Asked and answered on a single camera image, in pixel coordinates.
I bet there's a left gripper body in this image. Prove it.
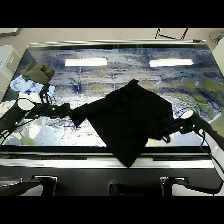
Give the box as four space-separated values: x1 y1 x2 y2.
46 103 72 119

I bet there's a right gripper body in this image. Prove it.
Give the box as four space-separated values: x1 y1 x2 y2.
166 118 191 137

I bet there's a black garment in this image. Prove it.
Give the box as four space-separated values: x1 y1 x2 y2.
68 78 175 169

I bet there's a blue and white garment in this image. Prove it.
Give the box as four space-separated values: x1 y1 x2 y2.
9 74 56 98

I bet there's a silver frame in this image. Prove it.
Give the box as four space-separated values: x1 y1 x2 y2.
0 151 224 196

